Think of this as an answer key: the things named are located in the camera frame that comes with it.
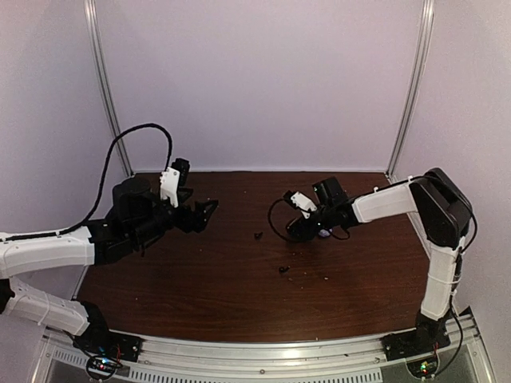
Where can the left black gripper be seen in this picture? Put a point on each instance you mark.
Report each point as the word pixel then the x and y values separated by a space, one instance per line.
pixel 198 222

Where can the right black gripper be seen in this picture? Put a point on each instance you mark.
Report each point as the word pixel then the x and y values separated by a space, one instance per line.
pixel 305 232

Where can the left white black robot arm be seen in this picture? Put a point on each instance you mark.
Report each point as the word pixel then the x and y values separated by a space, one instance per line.
pixel 136 221

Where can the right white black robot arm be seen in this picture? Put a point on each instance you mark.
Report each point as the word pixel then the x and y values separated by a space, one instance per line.
pixel 446 217

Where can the left circuit board with leds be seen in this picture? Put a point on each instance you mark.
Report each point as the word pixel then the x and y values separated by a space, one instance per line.
pixel 98 367

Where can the circuit board with leds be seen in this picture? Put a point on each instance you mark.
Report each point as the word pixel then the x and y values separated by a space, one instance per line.
pixel 423 368
pixel 98 367

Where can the right circuit board with leds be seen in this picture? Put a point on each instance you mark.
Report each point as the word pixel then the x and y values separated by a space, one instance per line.
pixel 423 368

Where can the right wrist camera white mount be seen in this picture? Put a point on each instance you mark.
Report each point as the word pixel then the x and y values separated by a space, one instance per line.
pixel 300 202

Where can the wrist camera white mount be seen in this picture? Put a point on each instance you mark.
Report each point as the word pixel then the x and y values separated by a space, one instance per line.
pixel 300 202
pixel 172 183

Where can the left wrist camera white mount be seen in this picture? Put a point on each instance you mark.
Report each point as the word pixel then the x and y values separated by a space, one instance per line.
pixel 172 183

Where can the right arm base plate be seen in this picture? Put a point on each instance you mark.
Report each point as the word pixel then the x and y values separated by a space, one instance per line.
pixel 408 344

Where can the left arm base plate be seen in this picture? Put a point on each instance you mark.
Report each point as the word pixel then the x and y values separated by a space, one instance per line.
pixel 119 347

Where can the aluminium front rail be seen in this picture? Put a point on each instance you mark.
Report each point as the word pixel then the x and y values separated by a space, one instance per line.
pixel 359 359

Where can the left aluminium frame post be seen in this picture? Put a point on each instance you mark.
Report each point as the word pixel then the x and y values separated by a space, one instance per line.
pixel 91 19

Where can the aluminium frame post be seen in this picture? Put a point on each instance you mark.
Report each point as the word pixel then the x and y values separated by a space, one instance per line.
pixel 425 31
pixel 91 19

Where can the right aluminium frame post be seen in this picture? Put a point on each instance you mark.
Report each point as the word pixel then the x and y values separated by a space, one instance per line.
pixel 425 31

